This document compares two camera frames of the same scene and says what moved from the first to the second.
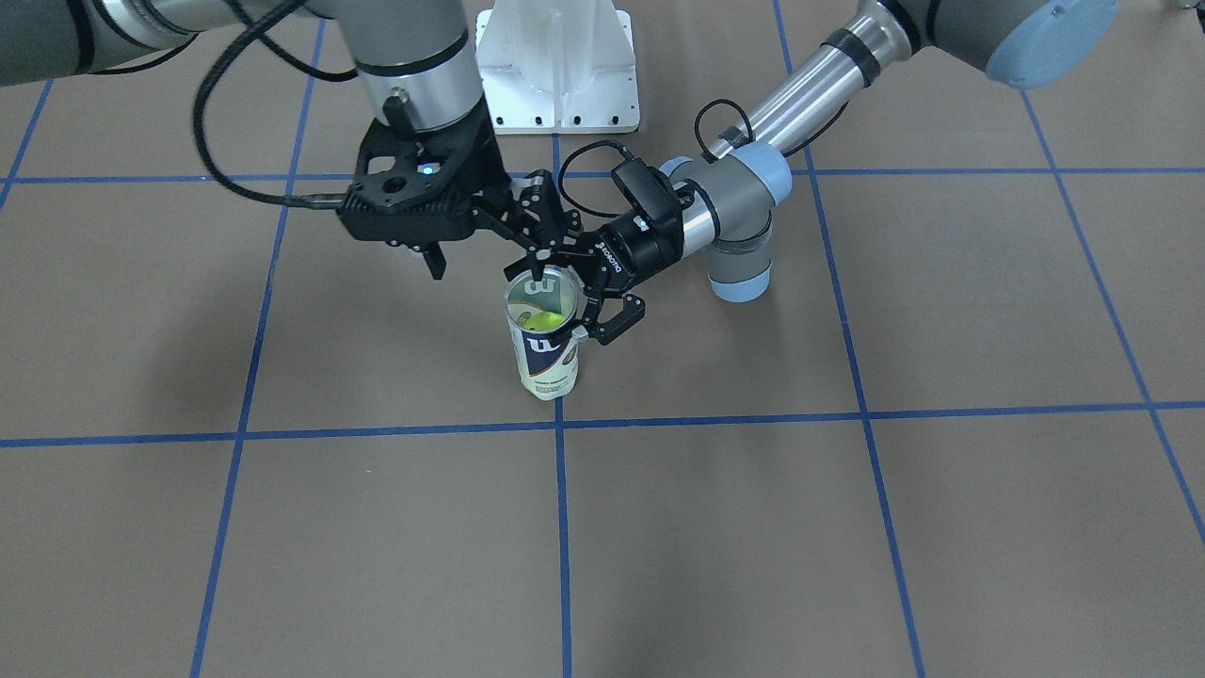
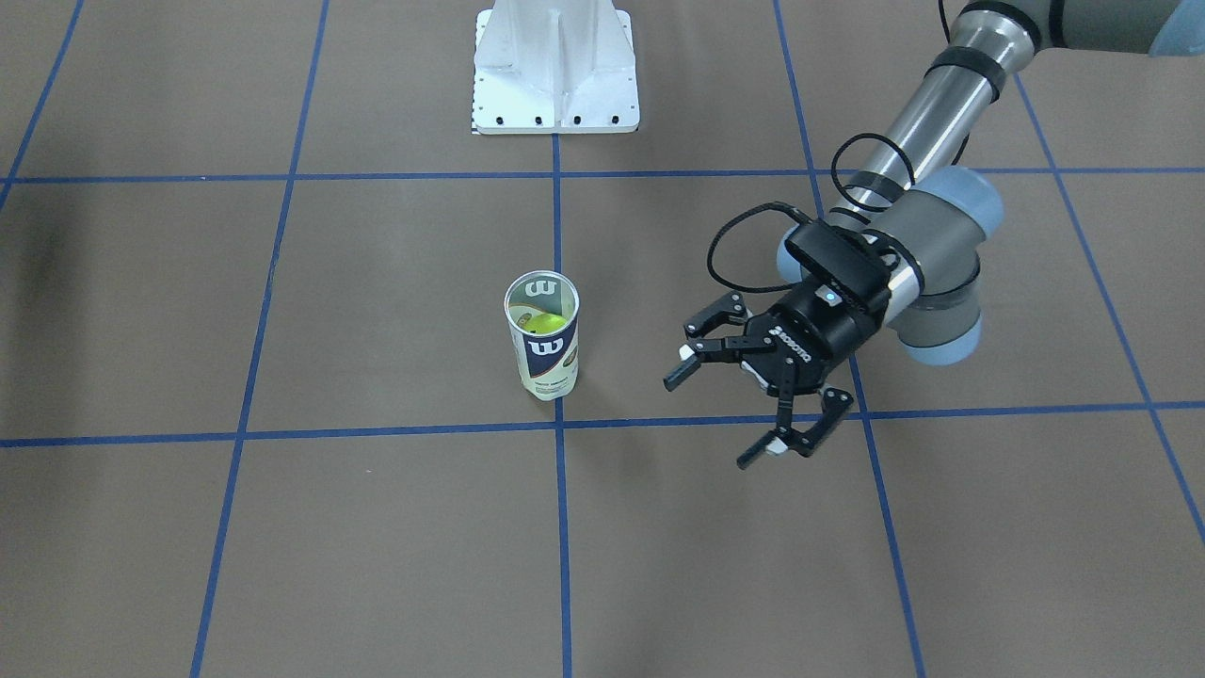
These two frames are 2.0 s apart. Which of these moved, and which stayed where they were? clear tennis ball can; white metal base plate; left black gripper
Moved: left black gripper
Stayed: clear tennis ball can; white metal base plate
